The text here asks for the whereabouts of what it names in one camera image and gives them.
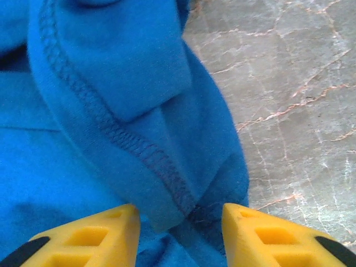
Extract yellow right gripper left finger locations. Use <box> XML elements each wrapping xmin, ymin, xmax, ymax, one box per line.
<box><xmin>0</xmin><ymin>203</ymin><xmax>141</xmax><ymax>267</ymax></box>

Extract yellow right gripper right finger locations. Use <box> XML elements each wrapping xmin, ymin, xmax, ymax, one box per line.
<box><xmin>222</xmin><ymin>202</ymin><xmax>356</xmax><ymax>267</ymax></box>

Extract blue t-shirt with panda print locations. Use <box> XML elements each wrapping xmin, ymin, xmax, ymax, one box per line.
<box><xmin>0</xmin><ymin>0</ymin><xmax>250</xmax><ymax>267</ymax></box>

